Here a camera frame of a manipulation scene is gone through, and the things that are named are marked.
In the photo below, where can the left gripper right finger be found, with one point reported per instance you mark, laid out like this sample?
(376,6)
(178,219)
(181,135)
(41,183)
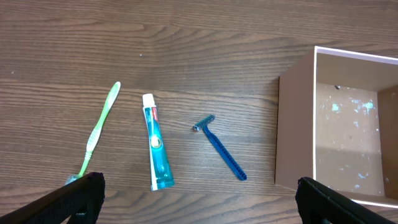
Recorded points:
(318,204)

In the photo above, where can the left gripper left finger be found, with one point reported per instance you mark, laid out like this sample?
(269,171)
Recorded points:
(77,202)

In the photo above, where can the green toothbrush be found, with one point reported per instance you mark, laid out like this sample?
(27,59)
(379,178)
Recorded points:
(96,132)

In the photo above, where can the teal toothpaste tube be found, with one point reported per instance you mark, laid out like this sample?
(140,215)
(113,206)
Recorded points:
(160,169)

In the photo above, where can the blue disposable razor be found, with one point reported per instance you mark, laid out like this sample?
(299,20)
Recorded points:
(218,145)

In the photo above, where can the white open cardboard box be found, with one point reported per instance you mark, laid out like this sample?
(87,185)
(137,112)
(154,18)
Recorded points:
(337,124)

